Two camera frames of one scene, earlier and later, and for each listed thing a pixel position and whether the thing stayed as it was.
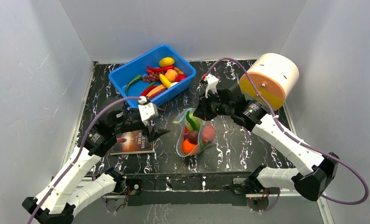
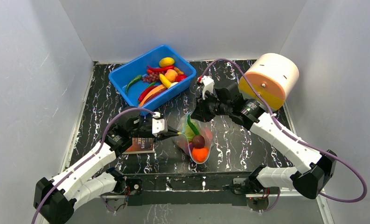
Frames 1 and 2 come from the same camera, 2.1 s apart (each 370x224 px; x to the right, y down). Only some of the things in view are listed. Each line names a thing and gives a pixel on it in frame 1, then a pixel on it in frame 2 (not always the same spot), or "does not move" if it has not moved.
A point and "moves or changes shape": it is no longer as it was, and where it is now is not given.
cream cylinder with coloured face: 275,76 does not move
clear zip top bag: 197,134 moves or changes shape
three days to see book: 133,142 does not move
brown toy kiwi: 193,136 to 198,141
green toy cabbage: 192,123 to 189,132
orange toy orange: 187,146 to 200,155
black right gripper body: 204,108 does not move
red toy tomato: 180,77 does not move
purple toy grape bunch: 151,77 does not move
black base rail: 185,190 does not move
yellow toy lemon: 166,61 does not move
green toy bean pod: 192,122 does not move
